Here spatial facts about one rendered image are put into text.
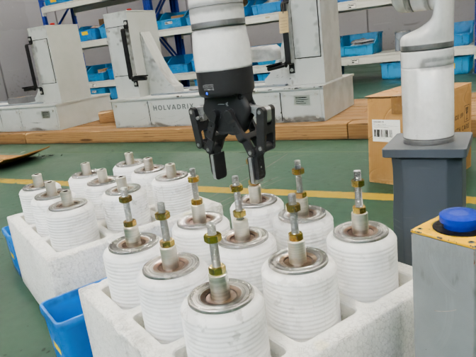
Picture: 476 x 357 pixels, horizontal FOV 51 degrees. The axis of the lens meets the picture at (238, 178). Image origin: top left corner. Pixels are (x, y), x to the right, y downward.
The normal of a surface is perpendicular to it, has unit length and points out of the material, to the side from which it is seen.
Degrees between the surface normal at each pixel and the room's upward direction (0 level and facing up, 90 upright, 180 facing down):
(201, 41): 82
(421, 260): 90
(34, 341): 0
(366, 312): 0
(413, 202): 90
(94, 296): 0
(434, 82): 90
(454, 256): 90
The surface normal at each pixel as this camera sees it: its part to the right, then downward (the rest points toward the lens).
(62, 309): 0.58, 0.11
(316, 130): -0.47, 0.29
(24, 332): -0.12, -0.96
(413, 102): -0.79, 0.25
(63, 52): 0.88, 0.03
